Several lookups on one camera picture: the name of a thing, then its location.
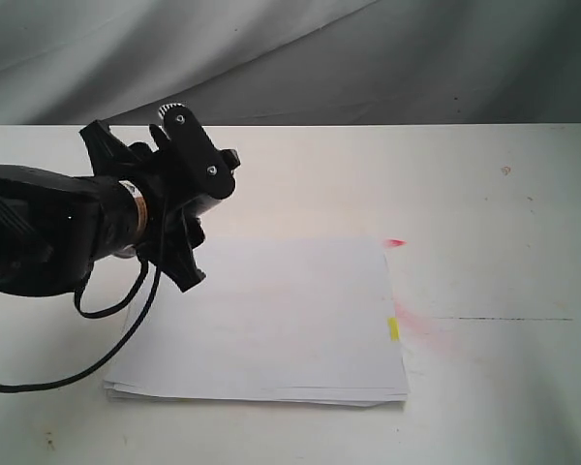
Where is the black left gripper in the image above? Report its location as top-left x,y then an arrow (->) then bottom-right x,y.
79,120 -> 221,293

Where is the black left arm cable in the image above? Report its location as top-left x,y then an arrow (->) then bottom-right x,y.
0,188 -> 175,393

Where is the white paper stack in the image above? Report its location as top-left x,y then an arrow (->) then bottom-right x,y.
105,237 -> 410,406

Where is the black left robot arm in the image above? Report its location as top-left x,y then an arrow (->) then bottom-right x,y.
0,114 -> 240,296

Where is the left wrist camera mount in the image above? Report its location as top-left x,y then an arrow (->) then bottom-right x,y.
149,103 -> 236,203

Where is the grey backdrop cloth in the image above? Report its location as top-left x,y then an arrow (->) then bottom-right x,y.
0,1 -> 581,125

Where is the yellow sticky tab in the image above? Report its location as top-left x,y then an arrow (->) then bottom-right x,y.
387,317 -> 400,341

